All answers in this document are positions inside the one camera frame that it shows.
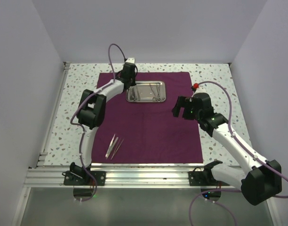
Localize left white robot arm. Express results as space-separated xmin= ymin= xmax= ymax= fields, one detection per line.
xmin=74 ymin=58 xmax=138 ymax=185

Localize aluminium front rail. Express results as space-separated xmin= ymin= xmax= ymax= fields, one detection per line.
xmin=23 ymin=166 xmax=272 ymax=188

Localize thin pointed steel tweezers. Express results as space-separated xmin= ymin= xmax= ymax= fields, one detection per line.
xmin=111 ymin=139 xmax=124 ymax=160

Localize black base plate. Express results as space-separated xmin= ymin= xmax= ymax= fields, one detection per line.
xmin=188 ymin=167 xmax=229 ymax=186
xmin=62 ymin=171 xmax=106 ymax=186

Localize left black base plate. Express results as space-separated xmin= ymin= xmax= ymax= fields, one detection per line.
xmin=62 ymin=171 xmax=106 ymax=186

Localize aluminium left side rail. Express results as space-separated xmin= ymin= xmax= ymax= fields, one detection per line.
xmin=35 ymin=62 xmax=71 ymax=168

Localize steel ring-handled scissors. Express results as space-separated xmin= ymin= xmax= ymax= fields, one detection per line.
xmin=149 ymin=84 xmax=158 ymax=102

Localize steel scalpel handle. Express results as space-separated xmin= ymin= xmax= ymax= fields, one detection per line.
xmin=130 ymin=87 xmax=137 ymax=101

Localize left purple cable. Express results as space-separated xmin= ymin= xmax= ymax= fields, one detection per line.
xmin=70 ymin=43 xmax=128 ymax=202

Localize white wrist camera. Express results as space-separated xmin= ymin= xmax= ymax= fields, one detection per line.
xmin=191 ymin=83 xmax=206 ymax=96
xmin=125 ymin=57 xmax=136 ymax=64

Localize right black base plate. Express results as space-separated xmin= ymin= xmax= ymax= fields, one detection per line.
xmin=188 ymin=167 xmax=229 ymax=186

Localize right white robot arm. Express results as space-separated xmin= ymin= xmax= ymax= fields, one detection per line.
xmin=172 ymin=93 xmax=282 ymax=205

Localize wide steel tweezers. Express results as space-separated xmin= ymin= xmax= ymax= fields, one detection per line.
xmin=105 ymin=134 xmax=118 ymax=159

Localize aluminium rail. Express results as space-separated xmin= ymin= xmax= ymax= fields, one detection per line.
xmin=23 ymin=166 xmax=272 ymax=188
xmin=35 ymin=62 xmax=71 ymax=168

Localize steel instrument tray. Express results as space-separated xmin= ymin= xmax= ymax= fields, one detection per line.
xmin=126 ymin=81 xmax=167 ymax=103

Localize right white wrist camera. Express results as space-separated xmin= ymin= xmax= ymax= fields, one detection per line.
xmin=191 ymin=83 xmax=206 ymax=96

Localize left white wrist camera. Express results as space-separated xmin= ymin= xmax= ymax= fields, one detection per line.
xmin=125 ymin=57 xmax=136 ymax=64

